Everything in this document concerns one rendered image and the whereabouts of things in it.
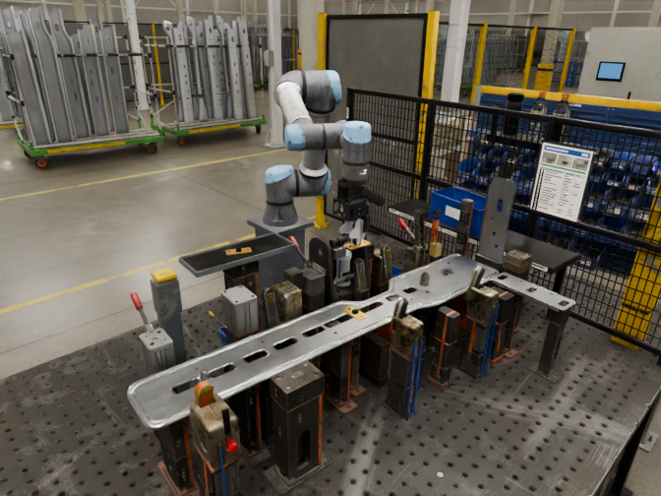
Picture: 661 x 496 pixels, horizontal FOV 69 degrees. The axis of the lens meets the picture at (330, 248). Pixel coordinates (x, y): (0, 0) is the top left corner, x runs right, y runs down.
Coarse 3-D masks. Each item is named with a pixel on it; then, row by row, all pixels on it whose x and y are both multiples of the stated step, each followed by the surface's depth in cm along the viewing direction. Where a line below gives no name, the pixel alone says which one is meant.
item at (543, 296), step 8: (496, 280) 180; (504, 280) 180; (512, 280) 180; (520, 280) 180; (512, 288) 174; (520, 288) 174; (528, 288) 174; (536, 288) 175; (544, 288) 175; (528, 296) 170; (536, 296) 169; (544, 296) 169; (552, 296) 169; (560, 296) 170; (544, 304) 166; (552, 304) 164; (568, 304) 165
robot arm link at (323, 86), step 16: (304, 80) 164; (320, 80) 165; (336, 80) 167; (304, 96) 166; (320, 96) 168; (336, 96) 169; (320, 112) 172; (304, 160) 192; (320, 160) 189; (304, 176) 194; (320, 176) 193; (304, 192) 197; (320, 192) 199
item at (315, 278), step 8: (304, 272) 166; (312, 272) 166; (320, 272) 166; (304, 280) 164; (312, 280) 161; (320, 280) 164; (304, 288) 165; (312, 288) 163; (320, 288) 165; (304, 296) 166; (312, 296) 164; (320, 296) 166; (304, 304) 167; (312, 304) 165; (320, 304) 168; (304, 312) 170
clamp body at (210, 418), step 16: (192, 416) 108; (208, 416) 105; (224, 416) 108; (208, 432) 102; (208, 448) 104; (224, 448) 106; (208, 464) 108; (224, 464) 108; (208, 480) 113; (224, 480) 108
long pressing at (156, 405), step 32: (448, 256) 198; (416, 288) 173; (448, 288) 173; (320, 320) 152; (352, 320) 153; (384, 320) 154; (224, 352) 136; (256, 352) 137; (288, 352) 137; (320, 352) 138; (160, 384) 123; (224, 384) 124; (256, 384) 126; (160, 416) 113
